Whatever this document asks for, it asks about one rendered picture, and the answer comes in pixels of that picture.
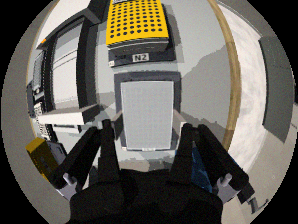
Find dark blue open bin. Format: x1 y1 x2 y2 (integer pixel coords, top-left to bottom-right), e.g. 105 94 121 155
191 147 212 193

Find yellow bin with label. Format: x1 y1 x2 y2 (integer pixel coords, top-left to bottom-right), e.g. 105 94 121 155
25 137 59 182

